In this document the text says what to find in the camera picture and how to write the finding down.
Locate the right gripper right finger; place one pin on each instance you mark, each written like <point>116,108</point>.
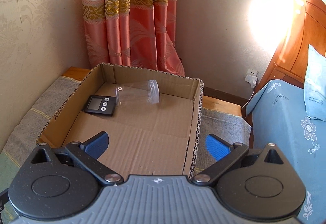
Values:
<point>227,156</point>

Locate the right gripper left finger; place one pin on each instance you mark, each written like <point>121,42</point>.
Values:
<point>84,156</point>

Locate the black digital timer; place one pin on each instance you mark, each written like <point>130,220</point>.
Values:
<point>101,105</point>

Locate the clear plastic jar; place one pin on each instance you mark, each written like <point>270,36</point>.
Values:
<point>138,92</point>

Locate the grey green plaid blanket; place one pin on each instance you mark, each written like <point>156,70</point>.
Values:
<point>22,140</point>

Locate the blue floral bed sheet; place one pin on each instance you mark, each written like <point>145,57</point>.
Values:
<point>279,116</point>

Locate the brown cardboard box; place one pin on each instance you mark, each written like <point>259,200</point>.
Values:
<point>160,139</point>

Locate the light blue pillow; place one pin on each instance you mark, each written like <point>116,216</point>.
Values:
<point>314,85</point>

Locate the wooden headboard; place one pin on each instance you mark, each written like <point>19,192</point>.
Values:
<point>289,62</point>

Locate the pink orange curtain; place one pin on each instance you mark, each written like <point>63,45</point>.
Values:
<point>137,33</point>

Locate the white wall charger plug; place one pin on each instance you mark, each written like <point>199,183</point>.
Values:
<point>251,77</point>

